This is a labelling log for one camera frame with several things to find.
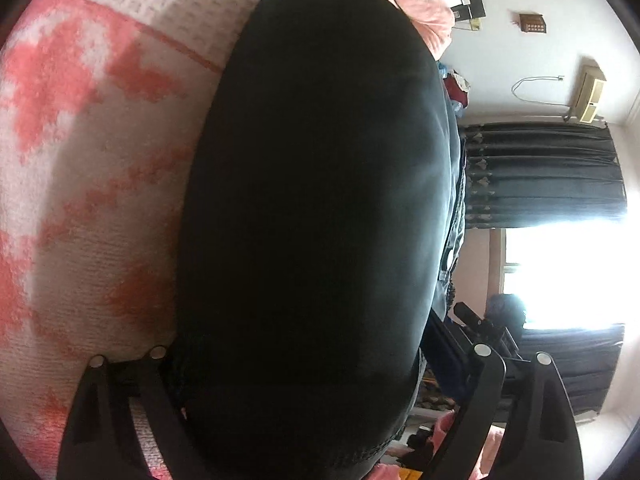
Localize black quilted pants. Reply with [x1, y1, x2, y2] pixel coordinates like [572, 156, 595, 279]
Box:
[177, 0, 460, 479]

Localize dark patterned curtain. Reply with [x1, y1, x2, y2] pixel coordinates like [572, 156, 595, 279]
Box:
[460, 122, 627, 229]

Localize right cluttered nightstand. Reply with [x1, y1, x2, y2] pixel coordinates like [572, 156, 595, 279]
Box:
[437, 62, 470, 118]

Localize pink patterned bed blanket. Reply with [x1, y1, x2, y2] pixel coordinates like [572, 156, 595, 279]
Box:
[1, 0, 258, 479]

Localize wall air conditioner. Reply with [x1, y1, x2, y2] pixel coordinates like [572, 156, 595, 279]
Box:
[564, 65, 606, 124]

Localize white wall cable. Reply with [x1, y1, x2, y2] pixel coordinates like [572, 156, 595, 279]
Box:
[510, 74, 572, 109]

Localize brown wall switch box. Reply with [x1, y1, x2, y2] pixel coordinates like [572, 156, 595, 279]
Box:
[518, 13, 547, 34]

